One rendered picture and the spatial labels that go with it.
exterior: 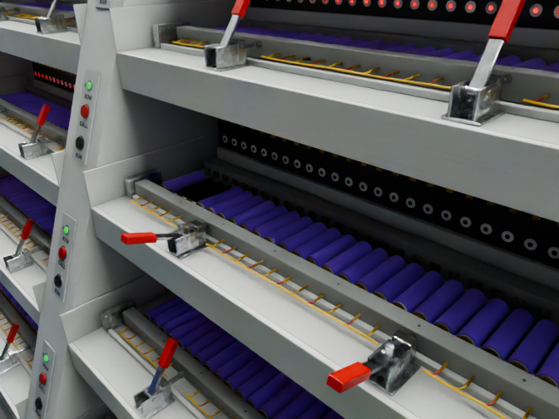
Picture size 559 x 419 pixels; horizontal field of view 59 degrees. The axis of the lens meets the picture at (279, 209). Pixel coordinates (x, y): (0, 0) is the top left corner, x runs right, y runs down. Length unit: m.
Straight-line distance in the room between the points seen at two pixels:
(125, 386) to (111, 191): 0.25
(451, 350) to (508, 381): 0.04
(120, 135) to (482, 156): 0.48
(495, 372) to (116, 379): 0.47
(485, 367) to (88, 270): 0.52
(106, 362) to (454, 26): 0.58
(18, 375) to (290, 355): 0.69
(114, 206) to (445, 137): 0.46
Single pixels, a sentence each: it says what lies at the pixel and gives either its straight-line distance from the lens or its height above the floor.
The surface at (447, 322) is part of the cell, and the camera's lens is 0.43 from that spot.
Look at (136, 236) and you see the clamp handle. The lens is 0.51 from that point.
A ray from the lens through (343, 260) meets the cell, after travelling 0.49.
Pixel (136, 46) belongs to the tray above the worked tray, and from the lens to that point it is 0.68.
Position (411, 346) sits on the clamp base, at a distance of 0.40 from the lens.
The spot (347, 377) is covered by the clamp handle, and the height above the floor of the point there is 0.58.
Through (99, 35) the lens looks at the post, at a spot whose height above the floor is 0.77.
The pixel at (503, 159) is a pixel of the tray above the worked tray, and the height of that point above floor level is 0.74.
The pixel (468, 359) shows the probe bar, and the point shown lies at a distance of 0.40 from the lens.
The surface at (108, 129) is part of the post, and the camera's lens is 0.67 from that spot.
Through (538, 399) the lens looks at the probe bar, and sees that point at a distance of 0.39.
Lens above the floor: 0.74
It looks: 12 degrees down
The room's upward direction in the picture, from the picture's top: 14 degrees clockwise
